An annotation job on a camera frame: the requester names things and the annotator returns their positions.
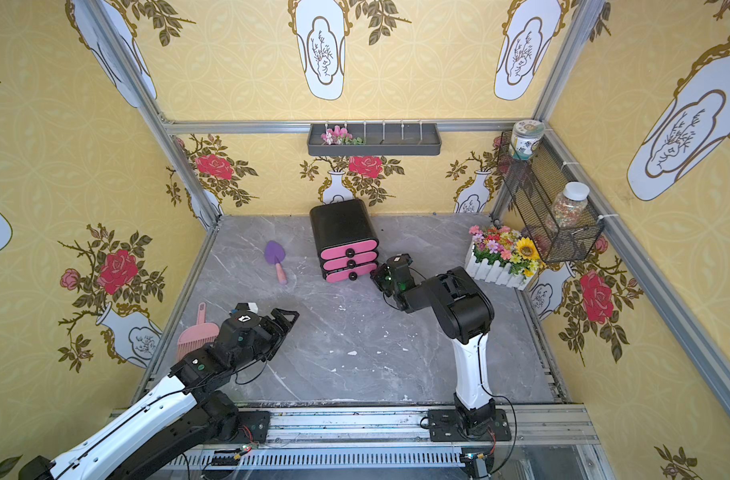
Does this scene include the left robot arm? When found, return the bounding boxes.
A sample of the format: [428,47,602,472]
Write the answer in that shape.
[18,303,299,479]

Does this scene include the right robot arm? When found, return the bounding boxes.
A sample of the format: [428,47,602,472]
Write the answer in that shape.
[370,254,496,435]

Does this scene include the black drawer cabinet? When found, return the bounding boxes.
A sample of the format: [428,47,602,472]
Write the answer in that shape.
[309,199,379,282]

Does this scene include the pink hand broom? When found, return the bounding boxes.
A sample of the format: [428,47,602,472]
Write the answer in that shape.
[176,302,220,361]

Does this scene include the purple pink toy shovel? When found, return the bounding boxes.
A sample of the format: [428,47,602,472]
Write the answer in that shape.
[264,240,288,285]

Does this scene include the flower planter white fence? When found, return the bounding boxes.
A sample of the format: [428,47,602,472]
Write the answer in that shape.
[465,225,546,290]

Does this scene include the small pink flowers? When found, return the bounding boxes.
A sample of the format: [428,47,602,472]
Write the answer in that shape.
[320,125,364,145]

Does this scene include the clear jar white lid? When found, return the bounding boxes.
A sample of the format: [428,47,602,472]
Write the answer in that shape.
[547,181,590,231]

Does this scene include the jar with patterned lid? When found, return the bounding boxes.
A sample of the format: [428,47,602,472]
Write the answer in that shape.
[509,119,546,161]

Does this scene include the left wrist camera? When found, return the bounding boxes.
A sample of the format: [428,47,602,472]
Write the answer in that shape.
[230,302,258,315]

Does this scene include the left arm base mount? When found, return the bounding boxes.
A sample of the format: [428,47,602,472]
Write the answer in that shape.
[209,410,271,444]

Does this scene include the grey wall shelf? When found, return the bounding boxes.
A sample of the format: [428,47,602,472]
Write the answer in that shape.
[307,121,443,157]

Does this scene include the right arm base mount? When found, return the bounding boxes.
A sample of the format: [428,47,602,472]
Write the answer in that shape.
[421,408,514,443]

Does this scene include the black wire basket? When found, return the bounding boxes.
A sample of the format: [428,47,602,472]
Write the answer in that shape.
[504,140,604,263]

